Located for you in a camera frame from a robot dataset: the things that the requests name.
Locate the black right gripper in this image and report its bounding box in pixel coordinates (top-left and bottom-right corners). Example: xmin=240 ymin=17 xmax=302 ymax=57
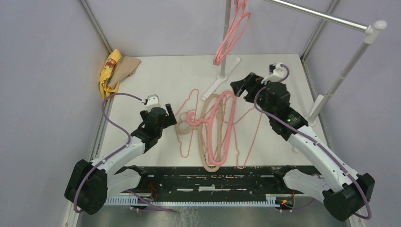
xmin=230 ymin=71 xmax=275 ymax=119

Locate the thick pink plastic hanger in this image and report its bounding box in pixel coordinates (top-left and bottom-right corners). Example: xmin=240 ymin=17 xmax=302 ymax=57
xmin=213 ymin=0 xmax=251 ymax=66

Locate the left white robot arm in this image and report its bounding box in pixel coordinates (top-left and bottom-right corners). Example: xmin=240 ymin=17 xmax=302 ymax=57
xmin=64 ymin=104 xmax=177 ymax=215

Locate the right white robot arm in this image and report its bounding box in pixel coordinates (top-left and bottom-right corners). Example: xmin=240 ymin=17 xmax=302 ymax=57
xmin=230 ymin=73 xmax=375 ymax=221

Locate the beige cloth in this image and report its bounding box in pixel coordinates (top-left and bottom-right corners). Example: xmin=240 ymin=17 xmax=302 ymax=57
xmin=106 ymin=56 xmax=141 ymax=88

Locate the yellow printed cloth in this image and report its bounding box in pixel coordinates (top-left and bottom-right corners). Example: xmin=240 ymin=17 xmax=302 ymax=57
xmin=99 ymin=49 xmax=122 ymax=100

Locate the silver clothes rack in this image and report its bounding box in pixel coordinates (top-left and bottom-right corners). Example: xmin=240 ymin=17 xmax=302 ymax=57
xmin=202 ymin=0 xmax=387 ymax=122

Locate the thin pink wire hanger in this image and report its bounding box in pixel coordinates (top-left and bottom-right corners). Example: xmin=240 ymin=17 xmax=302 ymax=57
xmin=175 ymin=88 xmax=200 ymax=158

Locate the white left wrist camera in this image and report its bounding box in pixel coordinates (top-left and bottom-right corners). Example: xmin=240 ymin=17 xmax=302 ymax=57
xmin=145 ymin=94 xmax=161 ymax=111

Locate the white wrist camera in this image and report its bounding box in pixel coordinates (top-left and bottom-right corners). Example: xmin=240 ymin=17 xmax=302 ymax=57
xmin=268 ymin=62 xmax=288 ymax=82
xmin=145 ymin=94 xmax=161 ymax=111

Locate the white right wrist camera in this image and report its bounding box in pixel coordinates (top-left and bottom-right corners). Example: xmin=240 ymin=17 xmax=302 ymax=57
xmin=268 ymin=62 xmax=288 ymax=82

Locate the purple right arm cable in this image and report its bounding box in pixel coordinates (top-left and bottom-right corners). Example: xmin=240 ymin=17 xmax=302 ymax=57
xmin=253 ymin=64 xmax=373 ymax=220

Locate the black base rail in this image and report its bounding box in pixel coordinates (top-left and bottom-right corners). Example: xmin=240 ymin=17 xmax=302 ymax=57
xmin=87 ymin=165 xmax=305 ymax=203

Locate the white slotted cable duct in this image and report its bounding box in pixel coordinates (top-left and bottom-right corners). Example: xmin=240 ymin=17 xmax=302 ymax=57
xmin=105 ymin=194 xmax=279 ymax=208

